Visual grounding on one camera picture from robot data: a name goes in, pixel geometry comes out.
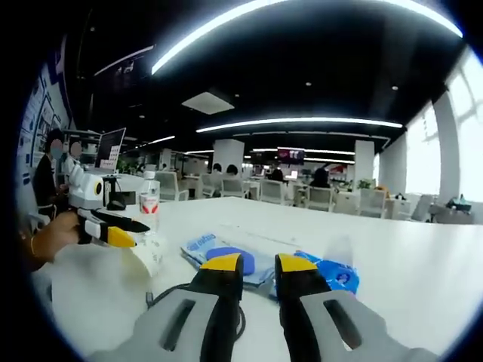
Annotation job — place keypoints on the small black object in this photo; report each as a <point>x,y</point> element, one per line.
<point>117,204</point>

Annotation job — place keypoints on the tilted display screen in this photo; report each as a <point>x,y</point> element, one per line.
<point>111,149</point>

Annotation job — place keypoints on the white table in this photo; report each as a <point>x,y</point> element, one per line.
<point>396,264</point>

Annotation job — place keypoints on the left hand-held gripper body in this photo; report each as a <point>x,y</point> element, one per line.
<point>87,188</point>

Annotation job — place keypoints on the clear plastic bottle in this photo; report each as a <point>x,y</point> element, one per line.
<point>152,252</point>

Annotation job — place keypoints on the orange object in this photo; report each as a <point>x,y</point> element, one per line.
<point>382,187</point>

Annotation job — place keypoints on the group of white office chairs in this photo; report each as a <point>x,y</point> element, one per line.
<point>320,198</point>

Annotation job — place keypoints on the clear water bottle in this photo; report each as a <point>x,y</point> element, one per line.
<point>149,211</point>

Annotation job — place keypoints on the blue wet wipes packet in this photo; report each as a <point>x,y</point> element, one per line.
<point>196,247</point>

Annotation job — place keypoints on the small black stand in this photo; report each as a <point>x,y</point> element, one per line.
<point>106,188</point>

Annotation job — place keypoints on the window with white blinds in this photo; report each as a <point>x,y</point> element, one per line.
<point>424,158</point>
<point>468,132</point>

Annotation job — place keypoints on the dark bag with teal item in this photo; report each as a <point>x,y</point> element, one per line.
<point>458,203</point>

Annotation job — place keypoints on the potted green plant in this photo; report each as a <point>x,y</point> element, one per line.
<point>366,184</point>
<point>123,165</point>

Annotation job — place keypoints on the person's left hand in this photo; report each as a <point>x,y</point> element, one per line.
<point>56,237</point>

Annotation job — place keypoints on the ceiling air vent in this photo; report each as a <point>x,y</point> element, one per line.
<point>207,102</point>

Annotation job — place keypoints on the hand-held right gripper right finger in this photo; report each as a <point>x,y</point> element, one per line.
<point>320,332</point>

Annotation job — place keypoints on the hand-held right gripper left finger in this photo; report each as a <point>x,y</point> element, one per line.
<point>188,332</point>

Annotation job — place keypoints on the blue tissue pack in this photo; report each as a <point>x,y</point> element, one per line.
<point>339,277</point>

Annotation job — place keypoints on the wall poster board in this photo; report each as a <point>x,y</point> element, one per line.
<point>41,113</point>

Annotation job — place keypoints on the hanging display screen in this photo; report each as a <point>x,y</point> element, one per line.
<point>290,155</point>

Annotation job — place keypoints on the long ceiling light strip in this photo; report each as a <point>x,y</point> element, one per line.
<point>302,120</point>
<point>166,60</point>

